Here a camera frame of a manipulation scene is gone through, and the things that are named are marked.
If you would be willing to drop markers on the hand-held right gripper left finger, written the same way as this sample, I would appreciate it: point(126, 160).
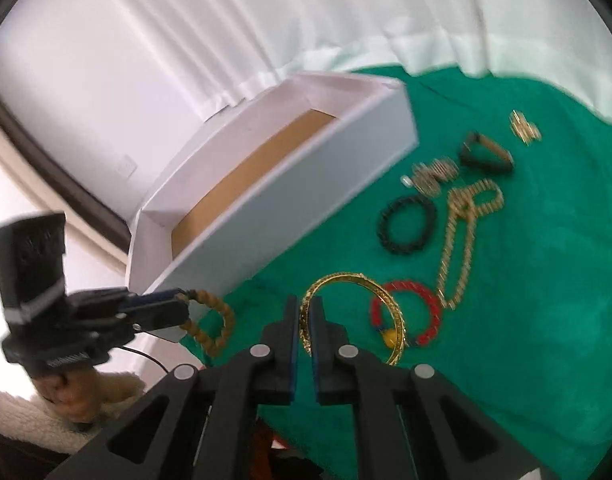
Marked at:
point(292, 345)

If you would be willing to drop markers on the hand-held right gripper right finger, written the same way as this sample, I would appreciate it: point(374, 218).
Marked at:
point(314, 350)

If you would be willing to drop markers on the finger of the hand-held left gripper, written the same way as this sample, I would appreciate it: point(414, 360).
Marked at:
point(156, 297)
point(161, 316)

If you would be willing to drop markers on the gold bangle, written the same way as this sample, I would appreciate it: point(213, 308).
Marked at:
point(358, 280)

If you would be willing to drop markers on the white cardboard box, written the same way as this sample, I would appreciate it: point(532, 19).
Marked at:
point(286, 200)

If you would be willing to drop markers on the small white pearl earring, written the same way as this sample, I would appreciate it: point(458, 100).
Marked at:
point(407, 181)

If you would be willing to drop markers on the dark wristwatch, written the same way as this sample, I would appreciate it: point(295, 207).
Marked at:
point(478, 161)

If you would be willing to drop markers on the gold disc earrings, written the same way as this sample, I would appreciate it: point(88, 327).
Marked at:
point(525, 129)

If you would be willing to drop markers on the person's left forearm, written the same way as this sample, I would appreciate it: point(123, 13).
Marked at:
point(16, 415)

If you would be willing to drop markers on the person's left hand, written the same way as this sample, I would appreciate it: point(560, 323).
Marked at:
point(68, 395)

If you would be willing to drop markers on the dark cloth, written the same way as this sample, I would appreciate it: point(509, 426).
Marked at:
point(16, 457)

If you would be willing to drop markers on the green cloth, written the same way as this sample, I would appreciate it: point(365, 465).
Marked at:
point(511, 335)

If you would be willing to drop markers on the white curtain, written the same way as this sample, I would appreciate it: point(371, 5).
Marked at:
point(286, 10)

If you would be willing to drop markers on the dark frame strip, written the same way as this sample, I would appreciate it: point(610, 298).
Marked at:
point(61, 185)

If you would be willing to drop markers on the white wall socket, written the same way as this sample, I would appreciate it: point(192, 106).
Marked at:
point(127, 166)

